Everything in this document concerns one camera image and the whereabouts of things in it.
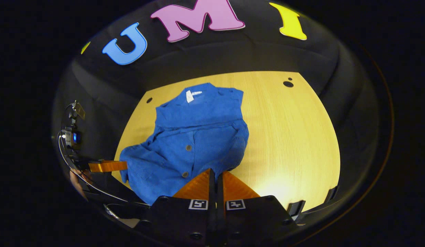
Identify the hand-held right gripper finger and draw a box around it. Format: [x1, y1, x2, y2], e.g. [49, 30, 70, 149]
[139, 168, 218, 247]
[217, 170, 298, 247]

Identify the blue button shirt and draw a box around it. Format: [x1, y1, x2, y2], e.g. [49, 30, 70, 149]
[119, 82, 250, 205]

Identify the black table edge clamp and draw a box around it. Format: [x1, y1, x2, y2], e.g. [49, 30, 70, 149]
[287, 200, 306, 217]
[325, 186, 339, 203]

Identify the black backdrop cloth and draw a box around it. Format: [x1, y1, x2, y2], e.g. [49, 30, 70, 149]
[53, 0, 381, 220]

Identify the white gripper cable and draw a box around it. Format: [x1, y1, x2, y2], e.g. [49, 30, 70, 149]
[57, 132, 149, 207]

